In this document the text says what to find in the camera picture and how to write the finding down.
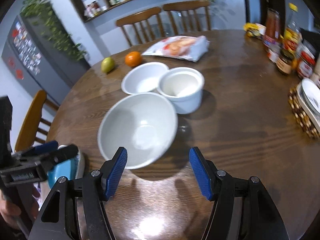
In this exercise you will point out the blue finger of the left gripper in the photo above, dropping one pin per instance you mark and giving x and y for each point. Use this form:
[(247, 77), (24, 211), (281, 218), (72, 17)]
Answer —
[(58, 156), (41, 149)]

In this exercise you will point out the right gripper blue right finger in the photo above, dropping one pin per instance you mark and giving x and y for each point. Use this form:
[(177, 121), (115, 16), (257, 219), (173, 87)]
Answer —
[(208, 177)]

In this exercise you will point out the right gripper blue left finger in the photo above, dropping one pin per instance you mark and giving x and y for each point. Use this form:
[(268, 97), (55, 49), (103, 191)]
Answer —
[(107, 178)]

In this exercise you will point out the blue plate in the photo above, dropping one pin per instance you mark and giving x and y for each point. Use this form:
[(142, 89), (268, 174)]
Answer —
[(68, 169)]

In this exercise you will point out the large white bowl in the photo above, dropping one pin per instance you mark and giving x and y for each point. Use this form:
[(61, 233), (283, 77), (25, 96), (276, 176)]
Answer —
[(145, 124)]

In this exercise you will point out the medium white bowl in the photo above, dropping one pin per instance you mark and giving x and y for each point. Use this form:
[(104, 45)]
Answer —
[(144, 78)]

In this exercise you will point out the patterned square plate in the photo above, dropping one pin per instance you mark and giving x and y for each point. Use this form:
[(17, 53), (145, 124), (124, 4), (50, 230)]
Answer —
[(80, 165)]

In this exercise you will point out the person's left hand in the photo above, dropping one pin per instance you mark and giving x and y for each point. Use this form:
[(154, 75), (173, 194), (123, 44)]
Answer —
[(10, 211)]

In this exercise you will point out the wooden chair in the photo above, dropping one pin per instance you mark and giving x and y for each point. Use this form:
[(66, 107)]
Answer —
[(31, 124), (189, 17), (141, 25)]

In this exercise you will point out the small white ramekin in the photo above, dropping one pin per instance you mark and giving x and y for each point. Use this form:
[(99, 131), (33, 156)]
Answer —
[(183, 87)]

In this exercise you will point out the grey refrigerator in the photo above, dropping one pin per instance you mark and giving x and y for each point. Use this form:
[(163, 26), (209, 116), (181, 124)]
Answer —
[(32, 59)]

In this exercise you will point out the green pear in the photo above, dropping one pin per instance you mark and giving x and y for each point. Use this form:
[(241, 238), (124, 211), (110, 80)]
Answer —
[(107, 65)]

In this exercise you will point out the wooden bead trivet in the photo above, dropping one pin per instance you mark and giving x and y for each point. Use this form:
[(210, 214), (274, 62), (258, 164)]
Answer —
[(301, 116)]

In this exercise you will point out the orange fruit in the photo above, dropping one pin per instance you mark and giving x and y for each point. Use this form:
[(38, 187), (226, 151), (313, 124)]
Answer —
[(133, 59)]

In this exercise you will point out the snack bag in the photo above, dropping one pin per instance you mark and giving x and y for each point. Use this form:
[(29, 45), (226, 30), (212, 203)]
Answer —
[(180, 47)]

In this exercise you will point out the stacked patterned dishes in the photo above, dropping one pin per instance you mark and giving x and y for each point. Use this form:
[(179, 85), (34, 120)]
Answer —
[(308, 97)]

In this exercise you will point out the hanging green vine plant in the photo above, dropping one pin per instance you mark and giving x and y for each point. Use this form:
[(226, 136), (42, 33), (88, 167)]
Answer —
[(41, 13)]

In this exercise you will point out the brown sauce jar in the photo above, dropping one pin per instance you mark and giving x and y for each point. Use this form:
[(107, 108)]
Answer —
[(284, 62)]

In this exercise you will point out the red sauce bottle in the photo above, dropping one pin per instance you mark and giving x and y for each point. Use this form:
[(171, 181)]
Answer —
[(272, 31)]

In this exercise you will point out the red label chili jar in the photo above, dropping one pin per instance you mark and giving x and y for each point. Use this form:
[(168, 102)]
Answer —
[(306, 64)]

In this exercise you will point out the back left wooden chair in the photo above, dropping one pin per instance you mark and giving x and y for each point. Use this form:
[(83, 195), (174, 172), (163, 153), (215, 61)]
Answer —
[(141, 25)]

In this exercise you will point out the yellow snack packet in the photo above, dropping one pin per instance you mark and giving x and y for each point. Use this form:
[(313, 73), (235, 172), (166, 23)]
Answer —
[(255, 30)]

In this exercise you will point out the back right wooden chair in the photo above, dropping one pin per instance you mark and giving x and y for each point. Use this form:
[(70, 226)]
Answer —
[(189, 17)]

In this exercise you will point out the yellow cap oil bottle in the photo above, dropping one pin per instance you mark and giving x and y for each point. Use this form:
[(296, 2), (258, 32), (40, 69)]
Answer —
[(292, 30)]

